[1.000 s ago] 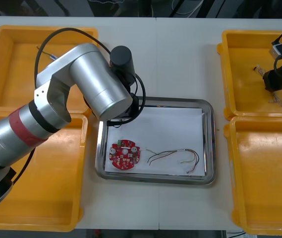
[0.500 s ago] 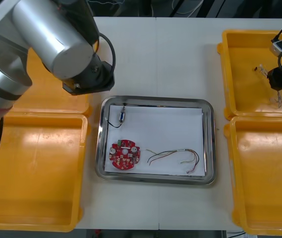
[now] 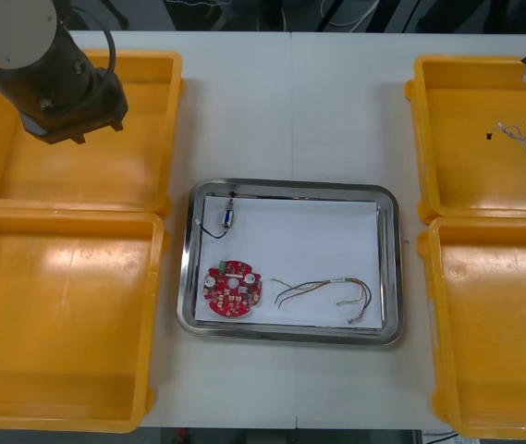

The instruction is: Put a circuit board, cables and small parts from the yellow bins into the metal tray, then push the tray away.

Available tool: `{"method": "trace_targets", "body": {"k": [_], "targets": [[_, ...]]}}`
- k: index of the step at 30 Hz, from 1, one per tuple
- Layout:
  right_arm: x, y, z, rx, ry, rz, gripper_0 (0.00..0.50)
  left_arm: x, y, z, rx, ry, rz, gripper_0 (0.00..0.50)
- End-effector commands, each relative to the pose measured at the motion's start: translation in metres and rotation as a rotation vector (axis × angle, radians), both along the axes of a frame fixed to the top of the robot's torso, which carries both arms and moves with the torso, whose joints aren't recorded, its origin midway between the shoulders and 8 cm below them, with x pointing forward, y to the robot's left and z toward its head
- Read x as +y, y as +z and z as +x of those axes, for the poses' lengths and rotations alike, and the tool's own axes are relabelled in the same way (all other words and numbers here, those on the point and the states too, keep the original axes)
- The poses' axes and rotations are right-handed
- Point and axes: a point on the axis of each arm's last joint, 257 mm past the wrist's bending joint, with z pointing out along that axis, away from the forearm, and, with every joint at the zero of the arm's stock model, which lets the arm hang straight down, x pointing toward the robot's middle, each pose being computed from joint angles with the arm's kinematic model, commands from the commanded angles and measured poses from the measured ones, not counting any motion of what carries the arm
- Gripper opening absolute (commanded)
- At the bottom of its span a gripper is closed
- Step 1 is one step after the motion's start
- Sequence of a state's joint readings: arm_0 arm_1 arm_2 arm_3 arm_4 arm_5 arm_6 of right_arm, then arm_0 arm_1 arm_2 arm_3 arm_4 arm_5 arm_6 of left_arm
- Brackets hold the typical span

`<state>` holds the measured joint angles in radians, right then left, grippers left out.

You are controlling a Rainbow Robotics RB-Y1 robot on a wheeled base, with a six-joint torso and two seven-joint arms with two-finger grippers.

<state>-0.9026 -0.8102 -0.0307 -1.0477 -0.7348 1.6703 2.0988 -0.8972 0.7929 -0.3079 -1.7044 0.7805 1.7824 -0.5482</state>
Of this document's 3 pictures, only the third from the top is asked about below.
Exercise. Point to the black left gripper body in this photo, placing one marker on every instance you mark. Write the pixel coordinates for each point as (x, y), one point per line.
(77, 113)

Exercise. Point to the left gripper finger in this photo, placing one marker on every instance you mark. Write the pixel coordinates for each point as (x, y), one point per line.
(118, 126)
(79, 139)

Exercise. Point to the metal solenoid with blue label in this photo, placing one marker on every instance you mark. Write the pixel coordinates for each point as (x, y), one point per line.
(228, 217)

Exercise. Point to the round red circuit board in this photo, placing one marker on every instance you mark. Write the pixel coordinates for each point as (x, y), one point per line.
(232, 296)

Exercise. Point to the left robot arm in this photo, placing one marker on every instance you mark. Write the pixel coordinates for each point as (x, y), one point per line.
(8, 32)

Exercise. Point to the yellow-orange plastic bin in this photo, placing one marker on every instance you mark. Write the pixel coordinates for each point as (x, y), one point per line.
(105, 178)
(475, 185)
(489, 370)
(68, 370)

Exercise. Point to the steel tray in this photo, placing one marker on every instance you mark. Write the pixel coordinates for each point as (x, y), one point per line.
(187, 287)

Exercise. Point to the white sheet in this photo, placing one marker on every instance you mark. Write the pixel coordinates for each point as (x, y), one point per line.
(309, 240)

